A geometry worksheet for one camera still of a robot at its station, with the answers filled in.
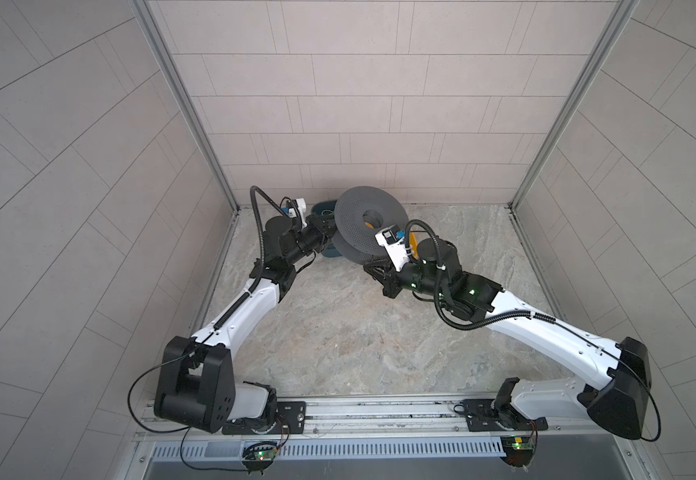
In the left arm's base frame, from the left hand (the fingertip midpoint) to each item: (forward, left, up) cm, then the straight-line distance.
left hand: (348, 214), depth 73 cm
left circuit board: (-47, +19, -27) cm, 57 cm away
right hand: (-14, -4, -3) cm, 15 cm away
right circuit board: (-46, -40, -30) cm, 68 cm away
